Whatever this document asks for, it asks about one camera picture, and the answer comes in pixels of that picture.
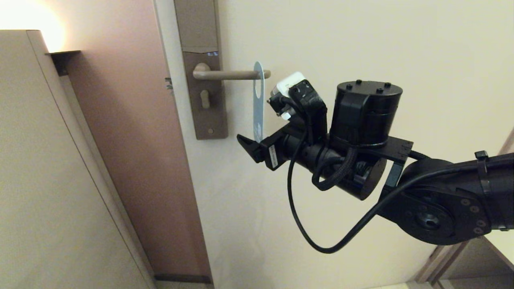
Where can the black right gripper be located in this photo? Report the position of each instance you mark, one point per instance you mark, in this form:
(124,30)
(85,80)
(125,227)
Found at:
(283,148)

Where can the blue do-not-disturb door sign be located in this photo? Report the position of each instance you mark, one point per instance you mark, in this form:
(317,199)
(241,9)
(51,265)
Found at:
(259,112)

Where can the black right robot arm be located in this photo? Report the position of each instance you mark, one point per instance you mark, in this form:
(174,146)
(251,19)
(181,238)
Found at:
(441,200)

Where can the brown door lock plate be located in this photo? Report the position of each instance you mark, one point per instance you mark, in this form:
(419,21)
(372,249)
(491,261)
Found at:
(196,24)

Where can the white door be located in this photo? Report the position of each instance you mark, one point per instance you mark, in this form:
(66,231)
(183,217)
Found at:
(401,40)

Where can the small metal latch plate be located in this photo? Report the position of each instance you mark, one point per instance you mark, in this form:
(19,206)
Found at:
(169,84)

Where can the dark baseboard strip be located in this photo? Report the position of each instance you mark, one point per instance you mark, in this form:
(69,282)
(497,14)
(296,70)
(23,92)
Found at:
(180,279)

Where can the black right camera bracket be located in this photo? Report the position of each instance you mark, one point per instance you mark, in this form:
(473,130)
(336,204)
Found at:
(313,108)

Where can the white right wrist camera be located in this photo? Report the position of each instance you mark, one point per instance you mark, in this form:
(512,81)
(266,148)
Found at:
(291,82)

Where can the dark wall lamp bracket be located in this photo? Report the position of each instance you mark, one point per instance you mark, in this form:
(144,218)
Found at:
(64,60)

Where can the brown closet door frame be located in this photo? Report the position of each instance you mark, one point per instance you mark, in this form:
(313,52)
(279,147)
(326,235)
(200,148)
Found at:
(441,261)

